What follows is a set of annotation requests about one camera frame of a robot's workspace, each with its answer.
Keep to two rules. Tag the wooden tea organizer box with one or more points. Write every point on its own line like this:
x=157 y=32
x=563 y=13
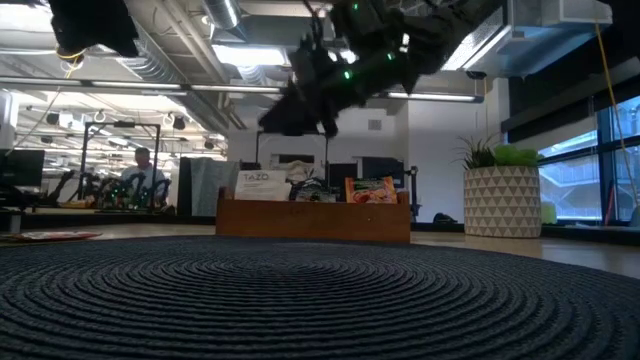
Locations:
x=315 y=222

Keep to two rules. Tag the black upright panel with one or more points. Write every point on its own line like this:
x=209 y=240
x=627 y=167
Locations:
x=250 y=166

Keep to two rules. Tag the long ceiling strip light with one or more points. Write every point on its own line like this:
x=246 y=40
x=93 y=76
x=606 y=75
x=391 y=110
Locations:
x=135 y=85

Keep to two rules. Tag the grey office partition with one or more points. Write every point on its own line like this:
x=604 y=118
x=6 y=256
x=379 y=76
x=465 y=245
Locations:
x=210 y=185

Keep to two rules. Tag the red Ahmad tea bag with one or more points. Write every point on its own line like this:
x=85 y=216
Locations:
x=371 y=191
x=55 y=236

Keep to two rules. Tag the small green object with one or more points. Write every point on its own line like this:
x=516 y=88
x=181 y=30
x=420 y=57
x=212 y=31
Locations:
x=549 y=214

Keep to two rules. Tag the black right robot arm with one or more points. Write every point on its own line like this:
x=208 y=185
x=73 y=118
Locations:
x=440 y=25

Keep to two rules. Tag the small black bag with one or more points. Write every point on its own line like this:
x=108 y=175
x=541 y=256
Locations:
x=445 y=219

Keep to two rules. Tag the small black camera frame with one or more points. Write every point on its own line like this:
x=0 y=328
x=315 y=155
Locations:
x=258 y=145

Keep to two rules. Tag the black background station frame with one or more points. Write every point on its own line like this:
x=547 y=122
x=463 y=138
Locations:
x=122 y=124

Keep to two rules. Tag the round dark woven placemat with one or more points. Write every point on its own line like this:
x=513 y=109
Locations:
x=320 y=300

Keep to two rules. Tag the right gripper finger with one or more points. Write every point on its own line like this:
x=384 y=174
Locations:
x=290 y=115
x=330 y=122

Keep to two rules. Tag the potted plant in patterned pot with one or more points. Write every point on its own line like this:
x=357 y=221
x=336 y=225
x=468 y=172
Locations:
x=502 y=205

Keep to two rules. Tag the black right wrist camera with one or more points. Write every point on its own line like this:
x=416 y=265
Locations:
x=312 y=62

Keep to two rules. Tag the person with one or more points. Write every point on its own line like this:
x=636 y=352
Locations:
x=144 y=172

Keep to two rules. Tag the background black robot arm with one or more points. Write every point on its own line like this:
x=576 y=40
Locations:
x=62 y=185
x=107 y=192

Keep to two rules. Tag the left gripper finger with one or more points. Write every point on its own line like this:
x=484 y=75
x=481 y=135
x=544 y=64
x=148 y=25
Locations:
x=125 y=45

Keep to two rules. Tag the silver rectangular air duct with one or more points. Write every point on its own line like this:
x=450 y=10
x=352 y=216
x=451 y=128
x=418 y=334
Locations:
x=550 y=45

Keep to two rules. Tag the white orange Tazo tea bag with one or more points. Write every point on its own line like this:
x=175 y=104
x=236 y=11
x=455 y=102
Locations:
x=262 y=186

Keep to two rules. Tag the green blue tea packet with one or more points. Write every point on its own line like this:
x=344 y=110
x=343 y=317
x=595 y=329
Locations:
x=315 y=192

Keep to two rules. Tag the dark background table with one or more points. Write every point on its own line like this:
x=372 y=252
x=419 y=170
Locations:
x=100 y=216

